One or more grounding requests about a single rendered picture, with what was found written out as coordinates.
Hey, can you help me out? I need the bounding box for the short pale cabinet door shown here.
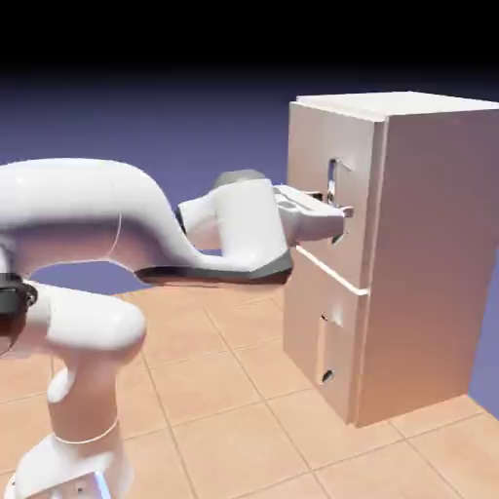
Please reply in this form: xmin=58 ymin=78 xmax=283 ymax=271
xmin=282 ymin=249 xmax=370 ymax=426

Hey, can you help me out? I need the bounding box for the long pale door handle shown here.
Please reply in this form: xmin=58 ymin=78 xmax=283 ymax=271
xmin=326 ymin=157 xmax=355 ymax=214

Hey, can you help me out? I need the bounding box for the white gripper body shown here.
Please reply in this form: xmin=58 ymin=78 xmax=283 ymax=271
xmin=286 ymin=185 xmax=347 ymax=248

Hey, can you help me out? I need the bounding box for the short pale door handle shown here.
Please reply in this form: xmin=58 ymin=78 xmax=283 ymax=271
xmin=317 ymin=310 xmax=345 ymax=386

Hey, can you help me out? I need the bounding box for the pale wooden cabinet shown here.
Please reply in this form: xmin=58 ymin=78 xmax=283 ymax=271
xmin=282 ymin=91 xmax=499 ymax=429

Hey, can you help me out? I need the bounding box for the tall pale cabinet door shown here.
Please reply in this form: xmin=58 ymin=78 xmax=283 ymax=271
xmin=287 ymin=100 xmax=388 ymax=294

